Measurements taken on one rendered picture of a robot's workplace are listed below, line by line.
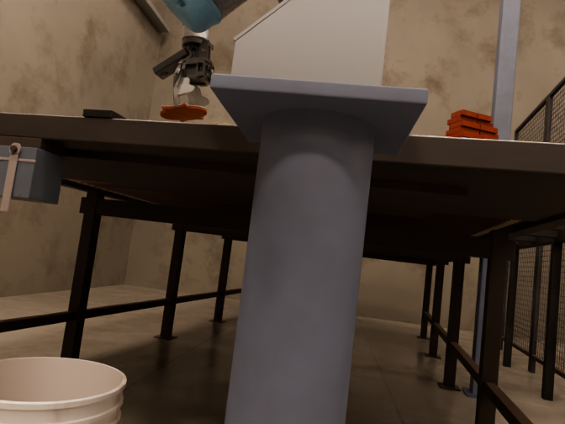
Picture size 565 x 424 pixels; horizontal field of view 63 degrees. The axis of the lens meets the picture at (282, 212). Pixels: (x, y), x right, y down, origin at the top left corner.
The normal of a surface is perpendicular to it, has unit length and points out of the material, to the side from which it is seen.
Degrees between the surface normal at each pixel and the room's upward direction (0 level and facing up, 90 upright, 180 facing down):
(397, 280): 90
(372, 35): 90
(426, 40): 90
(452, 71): 90
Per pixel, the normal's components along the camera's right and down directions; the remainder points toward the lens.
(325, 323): 0.42, -0.04
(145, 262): -0.11, -0.11
